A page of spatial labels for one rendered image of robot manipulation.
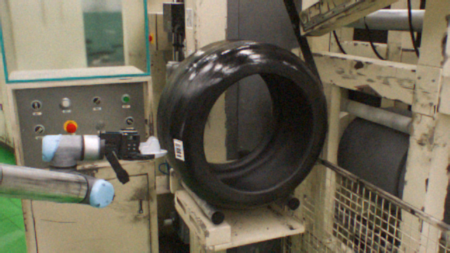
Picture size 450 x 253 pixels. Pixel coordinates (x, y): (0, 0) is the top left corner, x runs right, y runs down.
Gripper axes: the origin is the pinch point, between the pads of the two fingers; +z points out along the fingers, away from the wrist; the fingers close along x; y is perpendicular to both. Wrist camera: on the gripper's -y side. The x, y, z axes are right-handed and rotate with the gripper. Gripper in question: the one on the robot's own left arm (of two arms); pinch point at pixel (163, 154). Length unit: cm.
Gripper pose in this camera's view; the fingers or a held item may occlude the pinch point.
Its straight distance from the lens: 142.5
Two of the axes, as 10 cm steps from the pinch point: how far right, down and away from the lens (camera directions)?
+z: 9.2, 0.2, 3.9
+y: 1.1, -9.7, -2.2
